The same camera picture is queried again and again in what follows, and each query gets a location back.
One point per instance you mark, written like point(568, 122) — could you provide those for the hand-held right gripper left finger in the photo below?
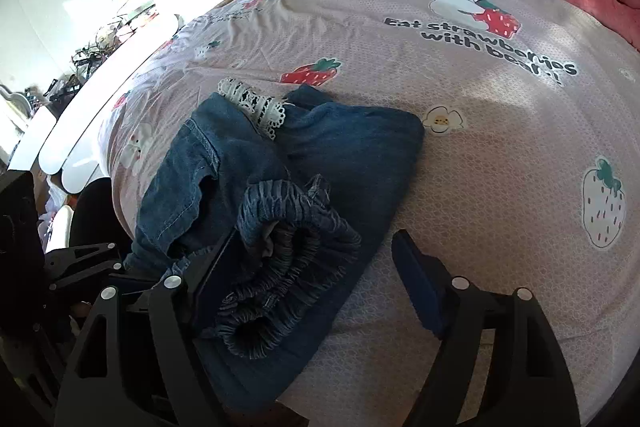
point(210, 287)

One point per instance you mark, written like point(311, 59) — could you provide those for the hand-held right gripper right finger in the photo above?
point(417, 277)

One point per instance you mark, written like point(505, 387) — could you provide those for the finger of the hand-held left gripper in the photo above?
point(85, 264)

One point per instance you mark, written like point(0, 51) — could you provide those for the strawberry printed bed sheet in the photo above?
point(500, 187)

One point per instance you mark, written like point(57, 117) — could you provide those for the white bed footboard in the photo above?
point(100, 107)

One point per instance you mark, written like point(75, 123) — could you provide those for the cluttered white desk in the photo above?
point(115, 37)

